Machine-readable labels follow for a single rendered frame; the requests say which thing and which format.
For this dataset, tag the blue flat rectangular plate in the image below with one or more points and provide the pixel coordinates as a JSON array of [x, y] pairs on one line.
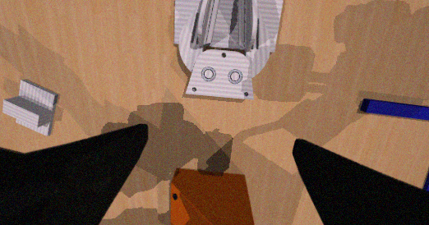
[[426, 186]]

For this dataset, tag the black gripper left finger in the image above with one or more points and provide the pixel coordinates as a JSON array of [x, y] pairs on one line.
[[70, 184]]

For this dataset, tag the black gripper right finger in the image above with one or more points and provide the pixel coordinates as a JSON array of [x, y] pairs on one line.
[[345, 192]]

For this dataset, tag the dark blue rectangular bar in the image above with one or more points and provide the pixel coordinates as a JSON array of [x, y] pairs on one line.
[[395, 109]]

